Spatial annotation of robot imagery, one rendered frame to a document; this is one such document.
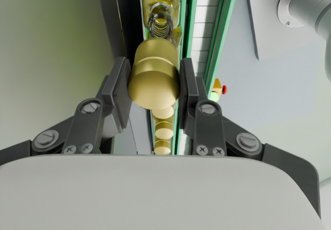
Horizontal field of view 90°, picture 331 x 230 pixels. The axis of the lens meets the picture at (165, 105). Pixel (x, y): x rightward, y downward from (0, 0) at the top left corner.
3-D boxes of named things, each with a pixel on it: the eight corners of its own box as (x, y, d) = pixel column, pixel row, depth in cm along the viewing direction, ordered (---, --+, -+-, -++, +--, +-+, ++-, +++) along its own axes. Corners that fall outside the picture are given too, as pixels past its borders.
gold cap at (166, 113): (152, 84, 27) (150, 103, 24) (174, 84, 27) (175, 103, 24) (153, 100, 30) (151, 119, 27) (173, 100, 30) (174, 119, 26)
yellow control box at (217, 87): (202, 77, 70) (205, 88, 65) (219, 77, 70) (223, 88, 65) (199, 90, 75) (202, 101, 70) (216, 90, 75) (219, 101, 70)
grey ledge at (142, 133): (125, 62, 62) (118, 81, 54) (148, 63, 62) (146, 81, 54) (145, 172, 129) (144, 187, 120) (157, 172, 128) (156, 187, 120)
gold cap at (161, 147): (159, 139, 38) (159, 157, 35) (151, 131, 36) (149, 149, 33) (173, 135, 37) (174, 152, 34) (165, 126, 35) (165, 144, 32)
